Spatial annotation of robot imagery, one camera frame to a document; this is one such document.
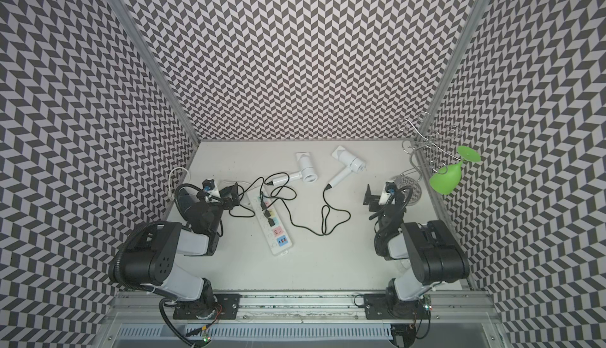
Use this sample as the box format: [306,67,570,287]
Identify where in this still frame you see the white power strip colourful sockets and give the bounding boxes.
[246,186,294,256]

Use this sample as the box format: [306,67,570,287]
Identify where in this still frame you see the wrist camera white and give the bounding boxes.
[380,182,398,204]
[202,179,221,203]

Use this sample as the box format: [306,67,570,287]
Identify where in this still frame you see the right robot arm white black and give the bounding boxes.
[363,182,470,319]

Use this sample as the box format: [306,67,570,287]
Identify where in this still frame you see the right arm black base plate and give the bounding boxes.
[363,293,431,321]

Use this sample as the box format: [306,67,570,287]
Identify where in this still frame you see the green plastic wine glass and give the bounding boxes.
[429,145,481,195]

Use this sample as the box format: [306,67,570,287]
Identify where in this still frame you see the aluminium front rail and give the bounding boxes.
[108,290,500,325]

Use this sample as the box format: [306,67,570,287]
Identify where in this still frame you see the white blow dryer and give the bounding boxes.
[325,145,366,190]
[269,152,318,186]

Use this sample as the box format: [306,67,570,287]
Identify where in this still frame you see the metal wire glass rack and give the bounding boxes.
[402,112,465,174]

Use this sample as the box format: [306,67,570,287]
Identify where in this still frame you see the power strip black cord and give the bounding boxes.
[229,176,276,228]

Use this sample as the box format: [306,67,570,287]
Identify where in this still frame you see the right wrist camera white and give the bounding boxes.
[380,182,398,204]

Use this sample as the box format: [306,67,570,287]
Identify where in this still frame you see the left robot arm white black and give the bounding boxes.
[108,179,241,321]

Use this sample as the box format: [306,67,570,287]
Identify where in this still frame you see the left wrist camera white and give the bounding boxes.
[202,179,221,203]

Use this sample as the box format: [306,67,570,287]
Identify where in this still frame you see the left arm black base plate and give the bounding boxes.
[173,293,241,322]

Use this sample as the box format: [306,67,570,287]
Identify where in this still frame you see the white cable at wall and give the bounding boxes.
[167,167,191,202]

